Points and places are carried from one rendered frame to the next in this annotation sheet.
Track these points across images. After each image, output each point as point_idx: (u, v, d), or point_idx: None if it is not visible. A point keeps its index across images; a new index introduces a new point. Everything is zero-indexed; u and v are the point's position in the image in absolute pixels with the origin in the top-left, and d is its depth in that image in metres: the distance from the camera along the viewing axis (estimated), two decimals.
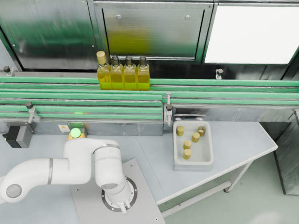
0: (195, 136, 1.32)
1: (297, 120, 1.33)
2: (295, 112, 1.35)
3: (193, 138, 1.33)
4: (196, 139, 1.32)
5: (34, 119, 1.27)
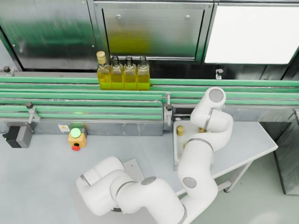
0: None
1: (297, 120, 1.33)
2: (295, 112, 1.35)
3: None
4: None
5: (34, 119, 1.27)
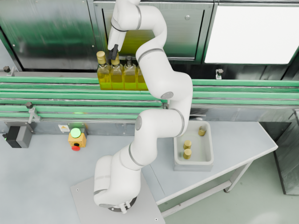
0: None
1: (297, 120, 1.33)
2: (295, 112, 1.35)
3: (117, 58, 1.15)
4: (118, 55, 1.15)
5: (34, 119, 1.27)
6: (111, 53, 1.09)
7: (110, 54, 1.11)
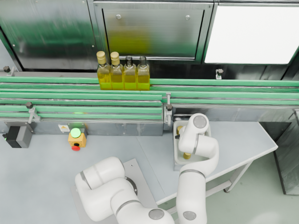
0: (115, 54, 1.14)
1: (297, 120, 1.33)
2: (295, 112, 1.35)
3: (117, 58, 1.14)
4: (119, 55, 1.15)
5: (34, 119, 1.27)
6: None
7: None
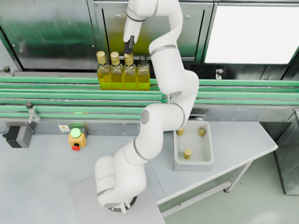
0: (115, 54, 1.14)
1: (297, 120, 1.33)
2: (295, 112, 1.35)
3: (117, 58, 1.14)
4: (119, 55, 1.15)
5: (34, 119, 1.27)
6: (127, 47, 1.05)
7: (126, 48, 1.07)
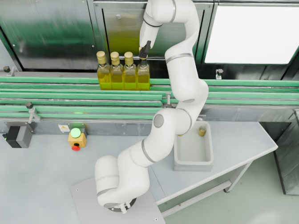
0: (115, 54, 1.14)
1: (297, 120, 1.33)
2: (295, 112, 1.35)
3: (117, 58, 1.14)
4: (119, 55, 1.15)
5: (34, 119, 1.27)
6: (142, 51, 1.08)
7: (141, 52, 1.10)
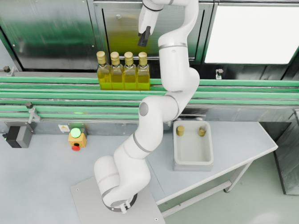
0: (115, 54, 1.14)
1: (297, 120, 1.33)
2: (295, 112, 1.35)
3: (117, 58, 1.14)
4: (119, 55, 1.15)
5: (34, 119, 1.27)
6: (141, 39, 1.02)
7: (140, 40, 1.04)
